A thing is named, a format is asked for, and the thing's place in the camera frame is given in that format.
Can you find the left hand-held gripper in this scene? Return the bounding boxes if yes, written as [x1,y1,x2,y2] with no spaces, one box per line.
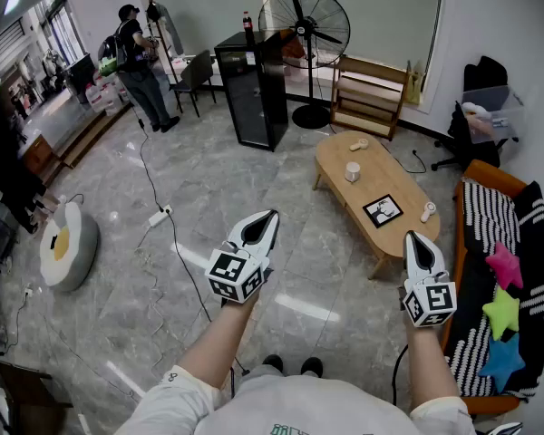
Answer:
[203,209,281,305]

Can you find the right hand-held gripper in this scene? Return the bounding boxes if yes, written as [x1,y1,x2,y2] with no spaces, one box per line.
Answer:
[402,230,458,329]

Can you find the person's left forearm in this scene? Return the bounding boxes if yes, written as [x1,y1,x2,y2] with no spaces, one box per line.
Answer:
[175,287,260,392]

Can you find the person's right forearm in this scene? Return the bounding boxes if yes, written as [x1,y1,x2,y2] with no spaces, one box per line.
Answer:
[404,322,462,412]

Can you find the wooden coffee table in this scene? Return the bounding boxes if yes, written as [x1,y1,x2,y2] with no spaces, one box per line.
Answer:
[312,130,442,281]

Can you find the black framed deer picture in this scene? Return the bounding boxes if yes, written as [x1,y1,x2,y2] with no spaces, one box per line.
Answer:
[362,193,404,229]

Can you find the pink star pillow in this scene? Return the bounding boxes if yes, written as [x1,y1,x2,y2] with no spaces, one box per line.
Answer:
[484,241,525,291]

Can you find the green star pillow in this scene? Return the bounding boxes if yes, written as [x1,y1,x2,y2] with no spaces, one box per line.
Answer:
[481,286,521,342]

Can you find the white power strip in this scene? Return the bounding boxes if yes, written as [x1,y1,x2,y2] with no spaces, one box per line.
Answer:
[148,204,173,227]

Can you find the orange sofa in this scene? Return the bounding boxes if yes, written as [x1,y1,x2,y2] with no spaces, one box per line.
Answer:
[439,159,544,416]

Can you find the black office chair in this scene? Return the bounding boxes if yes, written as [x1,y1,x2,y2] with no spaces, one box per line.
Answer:
[431,55,520,172]

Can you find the blue star pillow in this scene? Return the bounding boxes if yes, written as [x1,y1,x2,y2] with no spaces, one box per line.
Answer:
[477,332,526,393]

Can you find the person's left black shoe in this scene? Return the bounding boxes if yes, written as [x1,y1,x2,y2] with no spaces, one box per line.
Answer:
[262,354,285,375]

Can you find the person's black shoe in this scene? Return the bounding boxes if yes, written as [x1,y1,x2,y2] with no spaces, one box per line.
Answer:
[262,354,285,375]
[300,356,324,378]

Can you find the black glass-door fridge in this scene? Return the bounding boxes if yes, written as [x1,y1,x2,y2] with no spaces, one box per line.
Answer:
[213,29,290,152]

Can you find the person's grey jeans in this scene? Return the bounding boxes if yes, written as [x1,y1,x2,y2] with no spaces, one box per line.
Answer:
[239,363,309,385]

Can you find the person's right black shoe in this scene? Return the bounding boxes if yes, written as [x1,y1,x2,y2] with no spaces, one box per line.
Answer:
[300,356,324,378]

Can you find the white orange soft toy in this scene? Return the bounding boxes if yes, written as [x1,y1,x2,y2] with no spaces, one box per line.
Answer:
[461,101,495,138]

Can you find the wooden shelf rack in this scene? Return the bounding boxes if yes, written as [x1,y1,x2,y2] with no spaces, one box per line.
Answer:
[329,55,410,142]

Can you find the clear plastic storage box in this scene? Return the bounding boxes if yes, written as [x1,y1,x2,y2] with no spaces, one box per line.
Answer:
[461,84,526,144]

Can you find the grey chair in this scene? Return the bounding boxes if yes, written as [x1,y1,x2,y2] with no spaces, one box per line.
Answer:
[169,49,218,119]

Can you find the person's white shirt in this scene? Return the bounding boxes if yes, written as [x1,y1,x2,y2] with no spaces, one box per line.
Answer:
[115,364,477,435]

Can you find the white side table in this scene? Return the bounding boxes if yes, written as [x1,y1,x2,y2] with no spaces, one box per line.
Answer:
[160,53,219,92]

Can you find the orange brown box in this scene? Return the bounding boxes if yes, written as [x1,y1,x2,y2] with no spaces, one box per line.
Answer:
[280,29,307,61]

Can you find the fried egg cushion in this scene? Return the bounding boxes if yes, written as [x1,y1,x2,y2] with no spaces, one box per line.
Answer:
[39,195,101,293]

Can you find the wooden step platform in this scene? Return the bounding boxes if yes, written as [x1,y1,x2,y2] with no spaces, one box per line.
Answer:
[26,101,133,171]

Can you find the large black standing fan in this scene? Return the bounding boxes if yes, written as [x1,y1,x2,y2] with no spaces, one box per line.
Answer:
[257,0,351,130]

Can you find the wooden coat rack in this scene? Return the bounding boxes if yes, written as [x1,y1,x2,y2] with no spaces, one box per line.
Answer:
[144,0,185,115]

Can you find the black fan power cable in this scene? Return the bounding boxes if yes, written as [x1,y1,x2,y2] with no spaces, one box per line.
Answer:
[380,141,428,175]

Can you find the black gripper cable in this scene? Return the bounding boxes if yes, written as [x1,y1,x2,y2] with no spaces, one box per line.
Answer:
[391,344,410,407]

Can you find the black floor cable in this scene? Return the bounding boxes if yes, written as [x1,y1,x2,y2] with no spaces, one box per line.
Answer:
[135,115,251,376]

